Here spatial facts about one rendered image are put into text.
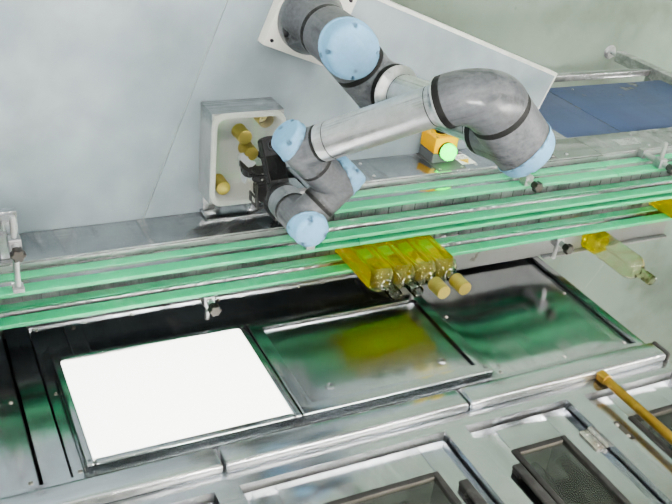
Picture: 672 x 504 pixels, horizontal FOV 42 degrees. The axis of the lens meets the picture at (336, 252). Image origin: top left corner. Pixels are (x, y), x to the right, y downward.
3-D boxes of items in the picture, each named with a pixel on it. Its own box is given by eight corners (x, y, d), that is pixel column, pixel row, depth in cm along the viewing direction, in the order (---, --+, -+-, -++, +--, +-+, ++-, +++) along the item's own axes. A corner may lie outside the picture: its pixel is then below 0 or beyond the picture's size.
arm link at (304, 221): (340, 227, 178) (310, 257, 179) (317, 203, 186) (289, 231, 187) (318, 206, 173) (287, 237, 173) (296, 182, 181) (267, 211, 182)
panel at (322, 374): (52, 368, 186) (86, 478, 160) (51, 357, 184) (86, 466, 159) (416, 301, 224) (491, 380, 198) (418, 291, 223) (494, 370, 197)
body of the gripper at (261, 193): (246, 198, 198) (266, 223, 189) (247, 163, 193) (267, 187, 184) (277, 193, 201) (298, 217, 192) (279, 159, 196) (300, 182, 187)
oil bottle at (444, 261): (394, 242, 224) (437, 285, 208) (397, 223, 222) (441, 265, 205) (412, 240, 227) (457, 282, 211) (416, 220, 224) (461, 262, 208)
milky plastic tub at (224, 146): (198, 191, 207) (210, 208, 200) (200, 101, 195) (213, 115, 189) (266, 184, 214) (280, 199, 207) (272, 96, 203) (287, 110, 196)
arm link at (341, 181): (344, 153, 172) (304, 193, 172) (374, 185, 179) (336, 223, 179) (327, 137, 177) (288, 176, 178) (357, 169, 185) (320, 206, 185)
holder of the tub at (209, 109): (197, 210, 210) (208, 225, 204) (200, 101, 196) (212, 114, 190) (264, 202, 217) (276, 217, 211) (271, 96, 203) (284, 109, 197)
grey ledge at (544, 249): (380, 263, 239) (400, 284, 230) (384, 234, 234) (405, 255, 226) (641, 220, 279) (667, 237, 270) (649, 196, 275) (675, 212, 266)
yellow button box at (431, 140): (417, 152, 230) (431, 163, 224) (421, 125, 226) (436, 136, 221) (439, 149, 233) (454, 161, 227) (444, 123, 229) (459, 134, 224)
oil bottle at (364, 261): (333, 251, 217) (374, 297, 201) (336, 231, 214) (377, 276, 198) (354, 248, 220) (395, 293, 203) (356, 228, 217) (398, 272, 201)
